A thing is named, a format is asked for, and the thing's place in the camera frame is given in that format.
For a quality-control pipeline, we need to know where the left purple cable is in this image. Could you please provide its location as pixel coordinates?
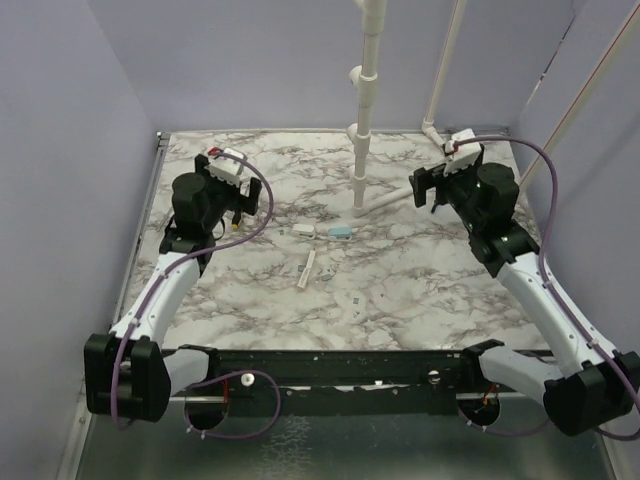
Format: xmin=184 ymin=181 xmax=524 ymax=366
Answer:
xmin=110 ymin=149 xmax=282 ymax=441

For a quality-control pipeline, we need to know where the white staple box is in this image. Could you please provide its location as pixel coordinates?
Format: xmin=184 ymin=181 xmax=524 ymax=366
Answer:
xmin=296 ymin=249 xmax=316 ymax=290

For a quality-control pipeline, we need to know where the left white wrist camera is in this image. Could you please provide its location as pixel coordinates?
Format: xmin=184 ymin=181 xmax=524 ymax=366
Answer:
xmin=207 ymin=147 xmax=247 ymax=187

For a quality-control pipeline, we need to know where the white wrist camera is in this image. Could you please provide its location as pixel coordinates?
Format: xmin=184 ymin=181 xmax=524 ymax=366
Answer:
xmin=443 ymin=128 xmax=482 ymax=176
xmin=207 ymin=147 xmax=247 ymax=187

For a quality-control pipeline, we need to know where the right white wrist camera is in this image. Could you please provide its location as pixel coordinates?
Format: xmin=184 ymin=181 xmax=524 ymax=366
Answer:
xmin=443 ymin=128 xmax=482 ymax=176

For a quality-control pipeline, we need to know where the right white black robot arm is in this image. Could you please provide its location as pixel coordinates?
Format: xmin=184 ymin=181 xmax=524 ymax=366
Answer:
xmin=409 ymin=136 xmax=639 ymax=436

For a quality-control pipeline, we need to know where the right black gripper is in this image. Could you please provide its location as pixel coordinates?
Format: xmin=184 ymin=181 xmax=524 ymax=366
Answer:
xmin=410 ymin=157 xmax=483 ymax=231

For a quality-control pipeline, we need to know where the white PVC pipe frame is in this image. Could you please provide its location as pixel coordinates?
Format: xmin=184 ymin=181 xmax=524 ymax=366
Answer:
xmin=344 ymin=0 xmax=640 ymax=221

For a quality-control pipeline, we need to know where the purple cable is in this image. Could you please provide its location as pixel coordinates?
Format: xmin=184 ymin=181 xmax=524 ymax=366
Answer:
xmin=110 ymin=149 xmax=282 ymax=441
xmin=442 ymin=137 xmax=640 ymax=441

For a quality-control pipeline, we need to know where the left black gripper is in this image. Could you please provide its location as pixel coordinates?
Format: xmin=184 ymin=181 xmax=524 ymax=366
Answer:
xmin=196 ymin=154 xmax=261 ymax=231

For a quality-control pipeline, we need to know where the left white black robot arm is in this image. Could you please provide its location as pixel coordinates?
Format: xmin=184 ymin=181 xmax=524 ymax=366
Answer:
xmin=83 ymin=147 xmax=272 ymax=424

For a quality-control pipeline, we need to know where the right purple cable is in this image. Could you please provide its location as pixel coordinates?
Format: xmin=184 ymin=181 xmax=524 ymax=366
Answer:
xmin=442 ymin=137 xmax=640 ymax=441

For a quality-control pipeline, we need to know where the white stapler base piece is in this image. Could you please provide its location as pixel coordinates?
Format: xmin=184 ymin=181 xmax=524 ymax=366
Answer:
xmin=291 ymin=224 xmax=316 ymax=239

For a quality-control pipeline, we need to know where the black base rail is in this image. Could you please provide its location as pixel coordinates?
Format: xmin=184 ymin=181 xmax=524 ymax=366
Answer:
xmin=164 ymin=342 xmax=551 ymax=416

